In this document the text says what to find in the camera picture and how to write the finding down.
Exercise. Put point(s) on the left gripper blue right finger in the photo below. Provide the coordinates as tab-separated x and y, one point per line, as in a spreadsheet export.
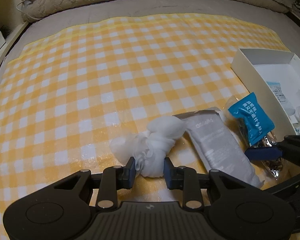
170	174

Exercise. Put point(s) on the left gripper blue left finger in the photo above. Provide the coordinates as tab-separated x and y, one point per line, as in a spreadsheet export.
129	174

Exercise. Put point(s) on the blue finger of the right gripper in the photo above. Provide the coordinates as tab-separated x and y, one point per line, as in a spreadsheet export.
263	153

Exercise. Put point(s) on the brown snack clear bag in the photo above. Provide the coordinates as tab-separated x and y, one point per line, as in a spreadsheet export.
274	167

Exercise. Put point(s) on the blue foil packet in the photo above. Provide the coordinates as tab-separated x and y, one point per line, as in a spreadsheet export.
257	123

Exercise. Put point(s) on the white cloth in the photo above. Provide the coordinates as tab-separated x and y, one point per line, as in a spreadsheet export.
149	148

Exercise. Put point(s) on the grey packet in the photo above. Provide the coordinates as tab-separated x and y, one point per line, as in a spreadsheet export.
216	146

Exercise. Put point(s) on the light blue white packet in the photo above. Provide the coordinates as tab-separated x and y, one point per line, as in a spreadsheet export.
284	102

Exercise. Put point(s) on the white shallow cardboard box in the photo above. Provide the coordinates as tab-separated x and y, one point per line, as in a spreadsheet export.
274	77

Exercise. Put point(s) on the yellow checkered blanket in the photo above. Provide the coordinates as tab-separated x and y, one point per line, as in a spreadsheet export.
66	96

